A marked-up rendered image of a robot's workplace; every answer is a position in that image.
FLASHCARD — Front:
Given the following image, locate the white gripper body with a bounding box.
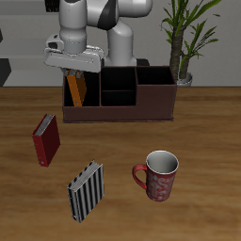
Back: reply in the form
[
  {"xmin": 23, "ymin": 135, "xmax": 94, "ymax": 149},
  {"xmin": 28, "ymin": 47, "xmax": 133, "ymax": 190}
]
[{"xmin": 42, "ymin": 45, "xmax": 105, "ymax": 74}]

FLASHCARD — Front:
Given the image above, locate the orange book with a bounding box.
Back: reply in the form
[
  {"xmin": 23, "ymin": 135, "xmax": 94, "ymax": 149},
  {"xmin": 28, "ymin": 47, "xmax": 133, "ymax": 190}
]
[{"xmin": 65, "ymin": 71, "xmax": 88, "ymax": 108}]

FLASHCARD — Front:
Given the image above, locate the red book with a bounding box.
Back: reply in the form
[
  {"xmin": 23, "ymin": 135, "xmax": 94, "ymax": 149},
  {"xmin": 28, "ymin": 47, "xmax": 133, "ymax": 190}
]
[{"xmin": 31, "ymin": 113, "xmax": 61, "ymax": 168}]

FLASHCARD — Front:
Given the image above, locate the dark brown desk caddy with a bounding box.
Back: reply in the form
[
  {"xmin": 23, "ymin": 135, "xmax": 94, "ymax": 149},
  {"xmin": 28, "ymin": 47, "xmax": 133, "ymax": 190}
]
[{"xmin": 61, "ymin": 65, "xmax": 179, "ymax": 124}]

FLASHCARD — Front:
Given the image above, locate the black white striped book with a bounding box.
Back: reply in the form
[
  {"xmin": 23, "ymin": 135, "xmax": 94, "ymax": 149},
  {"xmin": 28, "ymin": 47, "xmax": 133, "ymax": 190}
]
[{"xmin": 66, "ymin": 160, "xmax": 105, "ymax": 224}]

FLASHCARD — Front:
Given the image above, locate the black background block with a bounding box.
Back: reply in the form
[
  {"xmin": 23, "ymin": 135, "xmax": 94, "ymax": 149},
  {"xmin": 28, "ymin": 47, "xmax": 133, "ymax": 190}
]
[{"xmin": 0, "ymin": 57, "xmax": 13, "ymax": 88}]

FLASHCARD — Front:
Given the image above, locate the green pot plant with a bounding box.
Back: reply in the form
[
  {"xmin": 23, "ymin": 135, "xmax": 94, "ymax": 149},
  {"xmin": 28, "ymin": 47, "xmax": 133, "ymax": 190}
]
[{"xmin": 160, "ymin": 0, "xmax": 223, "ymax": 88}]

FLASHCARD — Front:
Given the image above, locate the red patterned mug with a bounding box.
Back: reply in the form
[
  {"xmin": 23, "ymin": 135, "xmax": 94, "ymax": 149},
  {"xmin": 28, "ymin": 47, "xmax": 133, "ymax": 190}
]
[{"xmin": 131, "ymin": 150, "xmax": 180, "ymax": 202}]

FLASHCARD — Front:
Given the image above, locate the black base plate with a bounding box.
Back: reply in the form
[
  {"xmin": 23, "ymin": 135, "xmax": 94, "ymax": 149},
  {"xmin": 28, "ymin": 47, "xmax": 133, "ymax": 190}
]
[{"xmin": 136, "ymin": 57, "xmax": 151, "ymax": 68}]

